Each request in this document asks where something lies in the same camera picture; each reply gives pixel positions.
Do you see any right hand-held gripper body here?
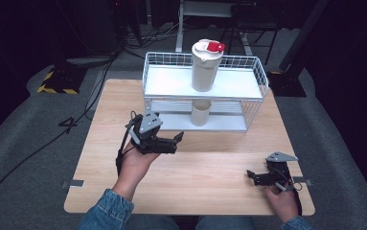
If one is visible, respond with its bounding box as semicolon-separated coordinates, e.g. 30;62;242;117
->
255;150;301;193

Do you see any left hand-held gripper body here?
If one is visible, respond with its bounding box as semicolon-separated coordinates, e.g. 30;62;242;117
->
126;110;172;156

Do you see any white cup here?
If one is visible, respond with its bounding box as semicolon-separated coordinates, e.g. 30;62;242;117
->
189;98;213;127

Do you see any white wire shelf rack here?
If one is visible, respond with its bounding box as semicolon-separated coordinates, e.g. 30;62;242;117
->
141;51;270;133

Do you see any white tumbler with red lid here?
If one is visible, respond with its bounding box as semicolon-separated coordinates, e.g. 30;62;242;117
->
191;38;227;93

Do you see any person's right hand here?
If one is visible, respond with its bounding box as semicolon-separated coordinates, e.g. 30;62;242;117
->
264;184;301;223

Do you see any person's left hand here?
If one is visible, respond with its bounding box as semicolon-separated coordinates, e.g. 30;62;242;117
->
116;141;161;190

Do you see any person's right leg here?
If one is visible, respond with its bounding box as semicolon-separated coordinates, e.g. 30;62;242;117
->
195;216;258;230

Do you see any person's leg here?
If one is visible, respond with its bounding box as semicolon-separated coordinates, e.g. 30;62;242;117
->
195;216;258;230
125;214;185;230

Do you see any person's left leg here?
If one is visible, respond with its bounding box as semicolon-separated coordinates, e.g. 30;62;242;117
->
125;214;185;230

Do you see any black slanted stand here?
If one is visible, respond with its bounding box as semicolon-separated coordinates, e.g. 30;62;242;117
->
266;0;331;99

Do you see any grey metal table bracket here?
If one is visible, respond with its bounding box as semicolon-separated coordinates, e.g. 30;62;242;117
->
60;179;85;190
291;175;313;188

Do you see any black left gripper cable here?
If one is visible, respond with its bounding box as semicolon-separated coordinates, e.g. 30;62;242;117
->
115;110;144;177

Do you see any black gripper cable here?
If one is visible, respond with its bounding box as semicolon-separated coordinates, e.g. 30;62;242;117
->
271;166;304;217
115;110;144;177

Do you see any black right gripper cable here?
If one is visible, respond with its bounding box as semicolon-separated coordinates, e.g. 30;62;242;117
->
271;166;304;217

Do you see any bundle of floor cables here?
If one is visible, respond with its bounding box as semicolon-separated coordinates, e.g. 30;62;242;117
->
119;18;180;60

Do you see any yellow-black striped base plate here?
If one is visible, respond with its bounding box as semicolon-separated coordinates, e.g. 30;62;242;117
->
36;66;88;96

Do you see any white desk frame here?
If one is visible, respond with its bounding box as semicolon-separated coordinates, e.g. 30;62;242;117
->
174;0;254;57

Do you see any long black floor cable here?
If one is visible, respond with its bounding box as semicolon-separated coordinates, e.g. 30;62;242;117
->
0;54;119;230

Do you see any black metal chair frame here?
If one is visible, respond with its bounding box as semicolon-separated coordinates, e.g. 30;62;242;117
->
218;2;282;66

